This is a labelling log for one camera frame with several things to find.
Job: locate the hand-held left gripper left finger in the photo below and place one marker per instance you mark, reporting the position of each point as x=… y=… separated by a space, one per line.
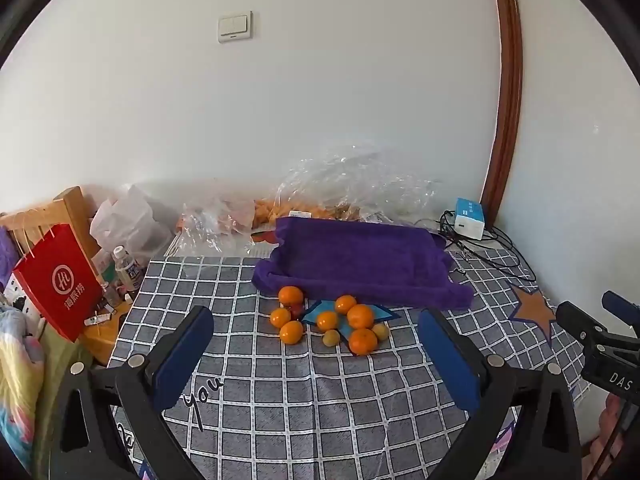
x=185 y=355

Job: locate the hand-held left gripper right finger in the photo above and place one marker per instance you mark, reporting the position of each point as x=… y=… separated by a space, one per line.
x=447 y=360

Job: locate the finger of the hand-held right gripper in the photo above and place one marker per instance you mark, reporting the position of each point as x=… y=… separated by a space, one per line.
x=580 y=321
x=620 y=306

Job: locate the small yellow fruit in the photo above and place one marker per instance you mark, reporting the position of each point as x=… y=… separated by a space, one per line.
x=330 y=338
x=381 y=331

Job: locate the orange mandarin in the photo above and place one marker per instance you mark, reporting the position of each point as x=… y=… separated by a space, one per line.
x=290 y=295
x=327 y=320
x=360 y=316
x=363 y=341
x=280 y=317
x=345 y=304
x=291 y=332

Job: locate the purple towel covered tray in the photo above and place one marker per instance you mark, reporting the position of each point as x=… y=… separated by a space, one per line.
x=360 y=265

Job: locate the person's right hand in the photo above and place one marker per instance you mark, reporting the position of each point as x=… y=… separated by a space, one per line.
x=606 y=425

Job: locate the small white tube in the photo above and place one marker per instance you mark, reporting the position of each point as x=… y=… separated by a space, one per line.
x=97 y=319

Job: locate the clear plastic bottle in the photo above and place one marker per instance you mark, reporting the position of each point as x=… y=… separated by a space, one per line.
x=126 y=267

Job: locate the small red fruit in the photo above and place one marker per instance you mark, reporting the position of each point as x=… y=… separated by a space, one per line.
x=297 y=311

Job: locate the grey checkered bedsheet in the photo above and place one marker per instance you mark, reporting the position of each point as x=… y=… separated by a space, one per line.
x=300 y=410

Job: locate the small clear plastic bag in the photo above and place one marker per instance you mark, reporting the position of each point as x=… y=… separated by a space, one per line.
x=215 y=220

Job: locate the white and blue box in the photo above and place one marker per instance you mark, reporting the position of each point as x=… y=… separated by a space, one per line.
x=470 y=217

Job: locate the white plastic bag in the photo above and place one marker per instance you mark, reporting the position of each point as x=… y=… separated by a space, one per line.
x=127 y=220

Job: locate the red paper bag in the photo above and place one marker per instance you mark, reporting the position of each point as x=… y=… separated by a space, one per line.
x=57 y=280

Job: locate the bagged orange fruit pile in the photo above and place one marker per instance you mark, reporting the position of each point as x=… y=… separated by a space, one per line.
x=265 y=212

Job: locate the pastel colourful blanket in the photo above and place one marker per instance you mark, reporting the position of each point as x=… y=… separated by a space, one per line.
x=15 y=360

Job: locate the white printed box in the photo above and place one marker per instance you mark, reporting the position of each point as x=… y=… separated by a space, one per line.
x=20 y=305

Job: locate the wooden chair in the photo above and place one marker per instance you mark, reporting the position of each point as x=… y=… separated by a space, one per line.
x=75 y=200

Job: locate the large clear plastic bag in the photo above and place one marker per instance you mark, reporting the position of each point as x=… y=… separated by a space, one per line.
x=350 y=180

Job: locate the purple paper bag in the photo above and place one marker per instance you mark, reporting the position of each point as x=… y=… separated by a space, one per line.
x=6 y=255

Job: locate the brown wooden door frame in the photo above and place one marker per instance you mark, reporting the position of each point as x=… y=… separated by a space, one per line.
x=507 y=85

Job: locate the white light switch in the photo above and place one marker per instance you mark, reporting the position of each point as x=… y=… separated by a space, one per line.
x=235 y=26

